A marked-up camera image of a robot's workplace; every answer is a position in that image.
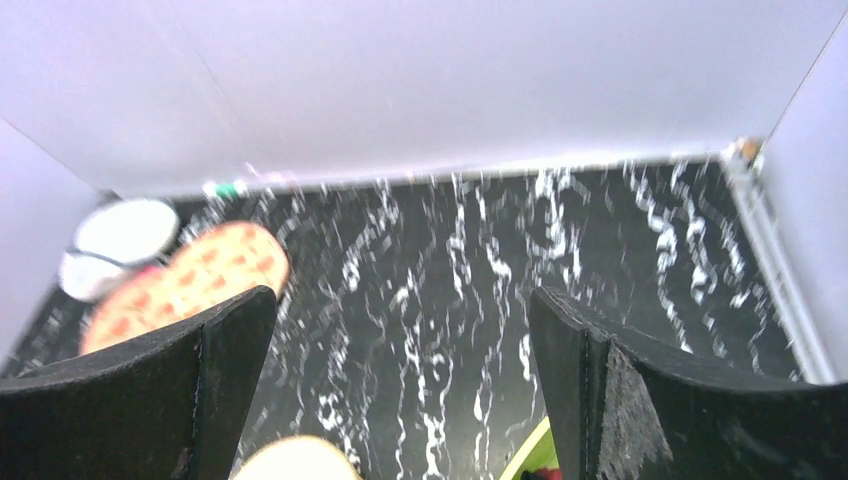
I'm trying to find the green plastic basin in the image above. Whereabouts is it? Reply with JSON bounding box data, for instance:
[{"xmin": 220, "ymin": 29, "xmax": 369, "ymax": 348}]
[{"xmin": 499, "ymin": 417, "xmax": 559, "ymax": 480}]

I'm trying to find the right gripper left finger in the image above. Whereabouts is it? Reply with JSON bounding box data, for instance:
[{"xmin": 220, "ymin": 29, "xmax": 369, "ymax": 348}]
[{"xmin": 1, "ymin": 286, "xmax": 277, "ymax": 479}]

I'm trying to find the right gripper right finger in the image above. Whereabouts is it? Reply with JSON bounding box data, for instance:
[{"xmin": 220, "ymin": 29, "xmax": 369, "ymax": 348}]
[{"xmin": 528, "ymin": 287, "xmax": 847, "ymax": 479}]

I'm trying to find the bright red black-trimmed bra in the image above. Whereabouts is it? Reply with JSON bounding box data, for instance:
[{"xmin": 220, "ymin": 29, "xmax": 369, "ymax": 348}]
[{"xmin": 521, "ymin": 468, "xmax": 562, "ymax": 480}]

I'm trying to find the white mesh laundry bag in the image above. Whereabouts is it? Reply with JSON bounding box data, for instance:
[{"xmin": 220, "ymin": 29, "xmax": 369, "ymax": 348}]
[{"xmin": 233, "ymin": 435, "xmax": 361, "ymax": 480}]

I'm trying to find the floral mesh laundry bag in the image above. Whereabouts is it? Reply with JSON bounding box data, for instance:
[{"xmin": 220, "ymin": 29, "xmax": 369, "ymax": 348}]
[{"xmin": 79, "ymin": 221, "xmax": 290, "ymax": 355}]

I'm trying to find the small white grey-trimmed laundry bag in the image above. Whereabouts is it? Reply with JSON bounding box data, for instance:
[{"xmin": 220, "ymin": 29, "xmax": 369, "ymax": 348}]
[{"xmin": 58, "ymin": 198, "xmax": 180, "ymax": 302}]

